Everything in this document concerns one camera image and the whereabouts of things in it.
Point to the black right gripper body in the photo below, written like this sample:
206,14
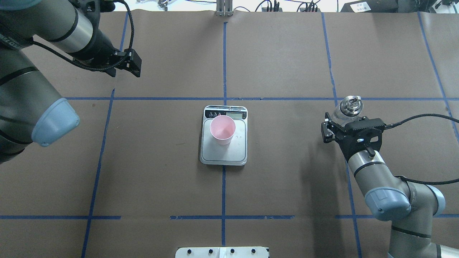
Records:
327,132

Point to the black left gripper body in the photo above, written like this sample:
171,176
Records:
99,46

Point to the glass sauce bottle steel cap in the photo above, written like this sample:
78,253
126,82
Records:
348,110

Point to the pink cup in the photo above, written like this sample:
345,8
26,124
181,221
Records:
222,129

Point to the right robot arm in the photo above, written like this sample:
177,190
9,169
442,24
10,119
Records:
409,204

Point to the digital kitchen scale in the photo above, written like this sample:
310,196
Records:
236,152

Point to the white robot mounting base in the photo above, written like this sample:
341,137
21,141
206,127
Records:
223,252

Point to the aluminium frame post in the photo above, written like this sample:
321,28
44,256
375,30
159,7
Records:
224,8

